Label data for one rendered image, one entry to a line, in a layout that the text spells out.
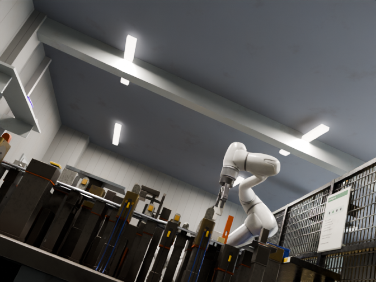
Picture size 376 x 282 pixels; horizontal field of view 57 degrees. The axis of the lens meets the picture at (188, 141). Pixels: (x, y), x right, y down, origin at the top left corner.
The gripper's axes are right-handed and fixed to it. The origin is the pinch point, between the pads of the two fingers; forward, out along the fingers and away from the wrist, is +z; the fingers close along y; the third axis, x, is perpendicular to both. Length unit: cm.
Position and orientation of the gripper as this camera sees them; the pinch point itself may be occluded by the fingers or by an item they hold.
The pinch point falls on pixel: (216, 215)
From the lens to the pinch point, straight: 179.1
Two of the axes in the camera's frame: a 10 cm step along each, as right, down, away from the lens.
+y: -1.3, 3.8, 9.2
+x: -9.3, -3.5, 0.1
